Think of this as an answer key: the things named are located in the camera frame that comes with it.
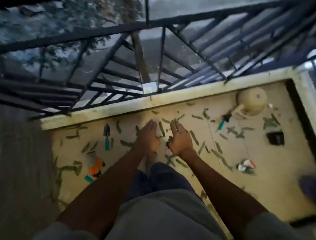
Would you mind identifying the person's right hand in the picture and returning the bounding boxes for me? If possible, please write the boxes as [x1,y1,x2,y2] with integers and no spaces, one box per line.
[167,120,194,157]

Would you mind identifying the person's left hand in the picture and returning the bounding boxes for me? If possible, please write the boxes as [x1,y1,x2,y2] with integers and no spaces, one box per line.
[134,120,161,154]

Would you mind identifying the green leaves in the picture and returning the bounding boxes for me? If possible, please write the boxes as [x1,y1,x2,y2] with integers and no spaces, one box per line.
[50,101,282,211]

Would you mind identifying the person's left forearm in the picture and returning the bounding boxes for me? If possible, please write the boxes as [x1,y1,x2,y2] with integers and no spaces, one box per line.
[56,148,153,238]

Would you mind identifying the person's right forearm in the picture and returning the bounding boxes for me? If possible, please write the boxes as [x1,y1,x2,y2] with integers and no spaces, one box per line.
[179,149,270,240]

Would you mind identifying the person's left foot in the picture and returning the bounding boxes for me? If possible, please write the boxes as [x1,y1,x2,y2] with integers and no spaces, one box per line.
[144,152,158,173]

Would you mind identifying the person's right leg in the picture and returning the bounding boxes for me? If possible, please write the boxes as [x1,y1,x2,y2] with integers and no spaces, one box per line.
[149,162,198,196]

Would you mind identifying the person's grey shirt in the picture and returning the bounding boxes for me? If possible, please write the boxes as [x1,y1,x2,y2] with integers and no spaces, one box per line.
[32,189,316,240]

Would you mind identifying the beige plastic watering can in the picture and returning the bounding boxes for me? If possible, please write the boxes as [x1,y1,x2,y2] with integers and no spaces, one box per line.
[231,87,268,120]

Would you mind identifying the small black plastic pot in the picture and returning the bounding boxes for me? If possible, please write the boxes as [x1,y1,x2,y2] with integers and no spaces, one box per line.
[266,132,285,146]

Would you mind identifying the black metal railing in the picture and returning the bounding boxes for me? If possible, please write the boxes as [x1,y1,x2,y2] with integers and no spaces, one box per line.
[0,0,316,122]

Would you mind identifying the green trees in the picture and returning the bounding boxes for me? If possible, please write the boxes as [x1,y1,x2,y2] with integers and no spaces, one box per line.
[0,0,146,82]

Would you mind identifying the wide teal handled trowel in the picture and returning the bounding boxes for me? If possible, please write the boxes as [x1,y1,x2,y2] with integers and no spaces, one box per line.
[103,123,111,151]

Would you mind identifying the narrow teal handled trowel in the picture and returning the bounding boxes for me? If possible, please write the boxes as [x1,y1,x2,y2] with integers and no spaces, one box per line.
[217,113,232,131]

